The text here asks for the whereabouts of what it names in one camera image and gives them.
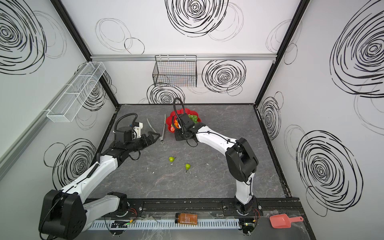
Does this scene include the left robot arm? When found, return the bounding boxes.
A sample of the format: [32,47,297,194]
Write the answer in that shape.
[38,132,161,240]

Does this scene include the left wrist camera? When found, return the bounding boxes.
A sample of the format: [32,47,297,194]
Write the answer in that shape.
[114,122,143,144]

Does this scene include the white mesh wall shelf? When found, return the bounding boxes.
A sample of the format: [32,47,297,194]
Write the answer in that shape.
[47,62,106,123]

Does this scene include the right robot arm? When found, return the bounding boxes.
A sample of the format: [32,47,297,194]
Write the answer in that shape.
[175,123,259,216]

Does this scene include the red flower-shaped fruit bowl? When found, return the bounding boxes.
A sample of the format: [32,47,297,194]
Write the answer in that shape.
[166,108,201,133]

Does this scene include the black mounting rail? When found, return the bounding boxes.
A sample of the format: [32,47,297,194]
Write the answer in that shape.
[124,198,304,216]

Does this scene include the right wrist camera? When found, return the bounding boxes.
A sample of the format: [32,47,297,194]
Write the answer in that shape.
[178,113,195,130]

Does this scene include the black wire basket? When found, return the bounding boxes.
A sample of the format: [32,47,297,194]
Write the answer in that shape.
[152,55,198,87]

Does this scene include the white slotted cable duct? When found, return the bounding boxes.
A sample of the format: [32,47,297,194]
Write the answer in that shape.
[89,219,241,231]

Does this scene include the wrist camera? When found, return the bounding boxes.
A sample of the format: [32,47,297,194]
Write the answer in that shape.
[114,122,143,144]
[178,113,195,130]

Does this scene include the metal kitchen tongs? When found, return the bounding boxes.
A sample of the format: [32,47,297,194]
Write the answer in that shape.
[147,114,167,145]

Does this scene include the pink plastic scoop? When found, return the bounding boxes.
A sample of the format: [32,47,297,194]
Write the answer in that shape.
[269,214,304,229]

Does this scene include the green fake grape bunch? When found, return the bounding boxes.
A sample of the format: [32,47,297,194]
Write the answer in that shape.
[189,115,198,124]

